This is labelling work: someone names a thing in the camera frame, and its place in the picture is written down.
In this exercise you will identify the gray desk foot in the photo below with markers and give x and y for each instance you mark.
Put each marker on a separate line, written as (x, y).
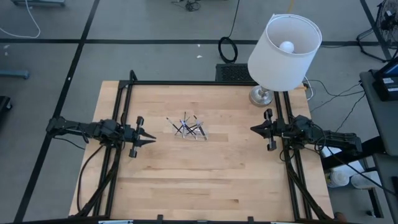
(37, 2)
(14, 74)

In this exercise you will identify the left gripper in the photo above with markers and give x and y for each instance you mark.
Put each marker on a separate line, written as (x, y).
(132, 135)

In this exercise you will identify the black caster foot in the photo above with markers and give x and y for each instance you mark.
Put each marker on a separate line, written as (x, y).
(4, 102)

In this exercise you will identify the black desk beam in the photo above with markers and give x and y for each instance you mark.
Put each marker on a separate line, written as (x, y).
(370, 149)

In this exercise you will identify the white cardboard box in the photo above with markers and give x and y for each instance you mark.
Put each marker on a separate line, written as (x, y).
(331, 152)

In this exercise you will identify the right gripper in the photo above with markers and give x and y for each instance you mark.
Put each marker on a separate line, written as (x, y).
(280, 130)

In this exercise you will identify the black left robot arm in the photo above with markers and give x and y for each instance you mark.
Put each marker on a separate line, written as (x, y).
(90, 129)

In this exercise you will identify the black standing fan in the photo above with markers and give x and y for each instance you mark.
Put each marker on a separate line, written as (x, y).
(387, 18)

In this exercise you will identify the black aluminium table frame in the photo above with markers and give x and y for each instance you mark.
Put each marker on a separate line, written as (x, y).
(202, 83)

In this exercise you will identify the black box white labels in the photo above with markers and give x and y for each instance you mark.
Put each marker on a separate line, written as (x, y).
(387, 87)

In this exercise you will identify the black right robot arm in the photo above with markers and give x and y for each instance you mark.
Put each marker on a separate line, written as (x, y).
(335, 138)

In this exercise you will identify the white shade silver table lamp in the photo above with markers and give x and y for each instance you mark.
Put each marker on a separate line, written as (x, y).
(280, 71)

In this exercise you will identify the black perforated box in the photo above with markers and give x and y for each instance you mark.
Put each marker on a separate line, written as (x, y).
(234, 73)

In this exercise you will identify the clear acrylic organizer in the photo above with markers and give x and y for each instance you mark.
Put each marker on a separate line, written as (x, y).
(202, 139)

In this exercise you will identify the gray desk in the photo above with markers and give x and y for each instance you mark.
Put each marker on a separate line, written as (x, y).
(382, 124)

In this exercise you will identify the long black pen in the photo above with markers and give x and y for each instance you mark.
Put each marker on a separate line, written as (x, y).
(178, 130)
(197, 130)

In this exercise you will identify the white paper towel roll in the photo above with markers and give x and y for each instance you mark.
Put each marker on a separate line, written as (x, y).
(339, 177)
(365, 180)

